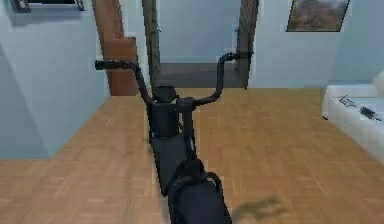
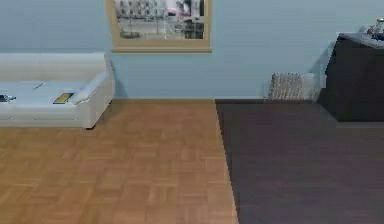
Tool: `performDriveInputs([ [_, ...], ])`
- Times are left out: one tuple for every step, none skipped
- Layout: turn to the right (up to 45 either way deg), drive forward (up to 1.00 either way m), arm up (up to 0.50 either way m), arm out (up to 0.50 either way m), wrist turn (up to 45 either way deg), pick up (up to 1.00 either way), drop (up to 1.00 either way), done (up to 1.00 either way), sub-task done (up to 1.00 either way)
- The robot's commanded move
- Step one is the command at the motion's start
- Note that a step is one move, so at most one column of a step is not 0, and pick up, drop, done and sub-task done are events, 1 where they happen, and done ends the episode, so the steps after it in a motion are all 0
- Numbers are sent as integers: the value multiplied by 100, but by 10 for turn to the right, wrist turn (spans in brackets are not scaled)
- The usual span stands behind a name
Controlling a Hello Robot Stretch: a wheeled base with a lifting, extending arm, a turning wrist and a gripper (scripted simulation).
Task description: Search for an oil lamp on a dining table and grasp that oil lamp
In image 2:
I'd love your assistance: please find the wooden framed window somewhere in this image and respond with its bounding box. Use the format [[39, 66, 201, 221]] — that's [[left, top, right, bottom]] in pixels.
[[105, 0, 213, 54]]

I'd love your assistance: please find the white sofa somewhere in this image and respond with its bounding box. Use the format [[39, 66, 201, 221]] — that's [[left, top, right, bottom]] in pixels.
[[0, 51, 116, 130]]

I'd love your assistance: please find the yellow flat book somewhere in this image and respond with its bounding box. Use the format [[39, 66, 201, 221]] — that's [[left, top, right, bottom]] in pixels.
[[52, 92, 75, 105]]

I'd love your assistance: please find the dark brown cabinet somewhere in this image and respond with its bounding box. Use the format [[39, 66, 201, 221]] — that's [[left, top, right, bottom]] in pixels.
[[324, 32, 384, 123]]

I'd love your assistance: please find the grey jar with red bits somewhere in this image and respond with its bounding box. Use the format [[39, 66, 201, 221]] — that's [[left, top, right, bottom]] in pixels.
[[366, 17, 384, 42]]

